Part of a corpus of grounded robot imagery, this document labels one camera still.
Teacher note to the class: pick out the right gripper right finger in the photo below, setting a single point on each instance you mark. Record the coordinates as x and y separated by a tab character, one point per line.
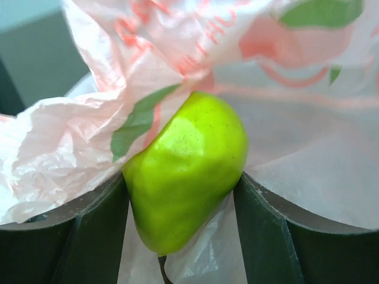
284	243

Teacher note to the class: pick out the small yellow fruit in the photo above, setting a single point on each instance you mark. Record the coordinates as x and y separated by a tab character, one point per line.
185	173

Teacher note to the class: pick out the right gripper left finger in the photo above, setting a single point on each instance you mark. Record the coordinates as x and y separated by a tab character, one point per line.
78	242

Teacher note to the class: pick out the pink plastic bag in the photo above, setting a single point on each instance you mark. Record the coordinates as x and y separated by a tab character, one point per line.
302	75

